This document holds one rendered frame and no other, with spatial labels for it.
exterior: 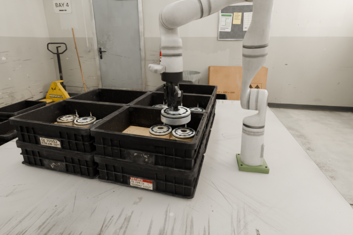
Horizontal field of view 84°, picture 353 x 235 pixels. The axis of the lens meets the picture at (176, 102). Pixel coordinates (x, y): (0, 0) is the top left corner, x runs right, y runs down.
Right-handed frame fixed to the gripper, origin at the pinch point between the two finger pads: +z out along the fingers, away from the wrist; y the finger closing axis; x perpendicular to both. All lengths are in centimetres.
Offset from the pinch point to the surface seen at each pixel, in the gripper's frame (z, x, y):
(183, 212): 30.1, 3.0, -16.4
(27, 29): -46, 134, 415
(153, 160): 15.7, 9.1, -5.0
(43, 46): -13, 118, 440
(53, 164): 26, 45, 23
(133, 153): 14.3, 15.2, -0.1
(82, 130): 7.8, 31.3, 11.8
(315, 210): 30, -38, -32
